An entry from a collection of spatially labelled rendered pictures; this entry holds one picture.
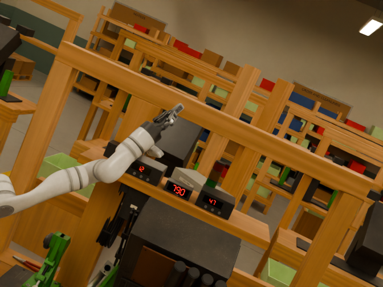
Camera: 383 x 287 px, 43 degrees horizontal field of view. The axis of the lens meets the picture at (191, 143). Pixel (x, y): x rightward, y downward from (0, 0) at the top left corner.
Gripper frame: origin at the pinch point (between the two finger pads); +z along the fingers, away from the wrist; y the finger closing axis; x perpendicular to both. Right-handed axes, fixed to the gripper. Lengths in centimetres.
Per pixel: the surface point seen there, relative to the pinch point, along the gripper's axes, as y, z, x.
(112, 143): 61, -10, 11
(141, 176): 52, -11, 28
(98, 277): 53, -51, 49
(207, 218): 35, -3, 56
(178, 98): 49, 23, 11
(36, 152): 89, -34, -2
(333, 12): 696, 729, 276
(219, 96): 603, 324, 214
